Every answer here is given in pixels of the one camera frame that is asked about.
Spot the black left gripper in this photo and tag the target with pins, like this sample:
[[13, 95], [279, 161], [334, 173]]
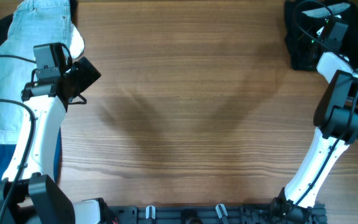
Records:
[[87, 71]]

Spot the black shorts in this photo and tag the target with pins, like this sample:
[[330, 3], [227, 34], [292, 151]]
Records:
[[315, 27]]

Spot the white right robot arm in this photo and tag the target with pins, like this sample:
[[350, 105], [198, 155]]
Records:
[[336, 122]]

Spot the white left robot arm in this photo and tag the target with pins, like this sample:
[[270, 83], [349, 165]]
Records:
[[28, 191]]

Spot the white cloth item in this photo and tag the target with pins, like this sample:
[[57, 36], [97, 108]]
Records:
[[77, 44]]

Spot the light blue denim shorts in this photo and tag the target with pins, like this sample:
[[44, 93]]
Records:
[[34, 22]]

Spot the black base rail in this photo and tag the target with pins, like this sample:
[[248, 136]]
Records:
[[244, 214]]

